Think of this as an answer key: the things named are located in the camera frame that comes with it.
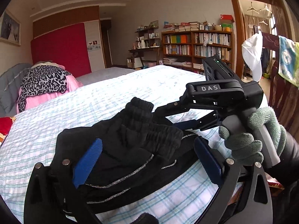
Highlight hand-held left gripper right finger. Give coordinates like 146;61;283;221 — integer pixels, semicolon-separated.
194;136;274;224

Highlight blue green patterned towel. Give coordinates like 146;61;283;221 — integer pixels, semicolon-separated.
278;35;299;88

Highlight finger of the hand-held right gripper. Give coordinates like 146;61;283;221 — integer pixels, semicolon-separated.
172;112;220;131
153;101;204;118

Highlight wooden bookcase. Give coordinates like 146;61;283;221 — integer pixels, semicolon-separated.
161;30;234;75

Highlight leopard print cloth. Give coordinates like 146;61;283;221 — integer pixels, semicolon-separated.
17;65;70;112

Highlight black pants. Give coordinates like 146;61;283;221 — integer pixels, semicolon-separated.
50;97;204;224

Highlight bed with checked sheet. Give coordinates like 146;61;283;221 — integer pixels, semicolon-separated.
0;65;269;224

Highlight framed wall picture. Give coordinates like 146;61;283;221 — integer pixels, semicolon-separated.
0;9;21;46

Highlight wooden desk with shelves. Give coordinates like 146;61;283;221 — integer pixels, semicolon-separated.
128;26;163;69

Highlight white cap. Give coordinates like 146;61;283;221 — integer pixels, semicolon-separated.
241;33;263;82

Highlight pink pillow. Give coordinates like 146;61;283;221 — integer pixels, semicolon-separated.
17;63;83;112

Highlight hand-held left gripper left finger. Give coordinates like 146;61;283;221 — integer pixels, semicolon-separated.
23;138;103;224

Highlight grey quilted bedding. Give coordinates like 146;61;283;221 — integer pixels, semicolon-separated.
0;63;33;118

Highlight person's right hand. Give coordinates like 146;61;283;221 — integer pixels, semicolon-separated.
218;106;286;168

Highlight rows of shelved books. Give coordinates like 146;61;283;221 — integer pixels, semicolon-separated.
162;21;233;62

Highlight wide wooden door frame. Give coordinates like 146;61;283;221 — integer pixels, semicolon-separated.
228;0;276;80

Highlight pile of books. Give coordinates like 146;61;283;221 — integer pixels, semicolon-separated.
164;57;206;71

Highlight person's right forearm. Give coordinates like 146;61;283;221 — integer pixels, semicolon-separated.
267;128;299;192

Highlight red wall panel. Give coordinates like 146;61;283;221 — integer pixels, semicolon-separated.
31;23;92;78

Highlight red floral quilt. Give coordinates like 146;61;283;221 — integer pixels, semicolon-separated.
0;116;17;145

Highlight brown slatted wall panel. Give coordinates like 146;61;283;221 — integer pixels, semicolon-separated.
33;6;100;39

